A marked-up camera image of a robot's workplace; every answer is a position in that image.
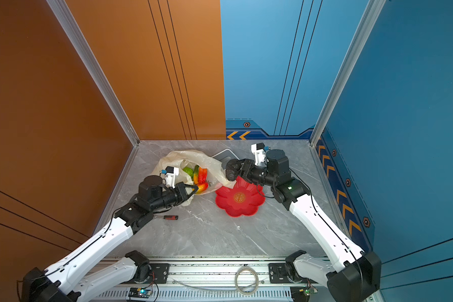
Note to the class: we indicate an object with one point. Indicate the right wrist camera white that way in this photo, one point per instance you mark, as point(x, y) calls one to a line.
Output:
point(259, 152)

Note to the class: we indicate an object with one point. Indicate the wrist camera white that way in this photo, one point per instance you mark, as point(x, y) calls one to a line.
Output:
point(170, 173)
point(259, 152)

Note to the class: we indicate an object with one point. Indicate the red yellow mango top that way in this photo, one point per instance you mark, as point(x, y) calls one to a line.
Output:
point(200, 175)

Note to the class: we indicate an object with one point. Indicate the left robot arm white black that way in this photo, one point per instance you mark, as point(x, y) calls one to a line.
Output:
point(105, 238)

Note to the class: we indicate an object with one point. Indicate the orange yellow mango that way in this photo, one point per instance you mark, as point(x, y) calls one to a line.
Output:
point(202, 188)

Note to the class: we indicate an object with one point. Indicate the dark avocado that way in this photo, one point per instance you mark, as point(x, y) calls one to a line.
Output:
point(233, 168)

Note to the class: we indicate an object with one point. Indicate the ratchet wrench red handle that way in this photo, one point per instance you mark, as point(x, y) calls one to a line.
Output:
point(166, 217)

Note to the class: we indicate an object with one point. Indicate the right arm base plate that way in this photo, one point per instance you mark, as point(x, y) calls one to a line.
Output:
point(278, 273)

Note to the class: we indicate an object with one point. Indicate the aluminium front rail frame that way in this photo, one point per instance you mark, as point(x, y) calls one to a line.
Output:
point(217, 273)

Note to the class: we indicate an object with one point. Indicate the green custard apple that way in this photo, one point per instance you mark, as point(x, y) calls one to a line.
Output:
point(189, 171)

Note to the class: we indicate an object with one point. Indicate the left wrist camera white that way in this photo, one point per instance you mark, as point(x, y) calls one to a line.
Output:
point(170, 173)

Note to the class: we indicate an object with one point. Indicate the cream plastic bag orange print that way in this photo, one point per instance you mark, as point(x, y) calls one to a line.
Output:
point(190, 158)

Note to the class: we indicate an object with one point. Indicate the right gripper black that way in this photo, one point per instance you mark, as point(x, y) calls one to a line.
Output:
point(248, 164)

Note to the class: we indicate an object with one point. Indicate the red flower-shaped plate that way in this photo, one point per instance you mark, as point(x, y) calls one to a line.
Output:
point(244, 199)

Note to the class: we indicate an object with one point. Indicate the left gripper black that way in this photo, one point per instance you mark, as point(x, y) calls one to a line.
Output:
point(181, 192)

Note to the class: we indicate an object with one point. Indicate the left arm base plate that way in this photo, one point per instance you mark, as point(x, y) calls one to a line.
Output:
point(158, 274)

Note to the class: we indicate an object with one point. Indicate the right green circuit board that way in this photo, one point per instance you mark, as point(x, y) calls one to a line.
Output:
point(299, 294)

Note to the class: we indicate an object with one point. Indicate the white grey tissue box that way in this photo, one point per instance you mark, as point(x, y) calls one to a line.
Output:
point(224, 157)

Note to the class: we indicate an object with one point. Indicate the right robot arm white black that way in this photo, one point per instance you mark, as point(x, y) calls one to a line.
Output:
point(317, 219)

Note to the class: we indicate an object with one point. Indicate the left green circuit board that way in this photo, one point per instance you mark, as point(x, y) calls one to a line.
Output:
point(140, 293)

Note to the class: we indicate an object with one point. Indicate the green circuit board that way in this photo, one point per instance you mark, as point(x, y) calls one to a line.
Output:
point(299, 294)
point(140, 293)

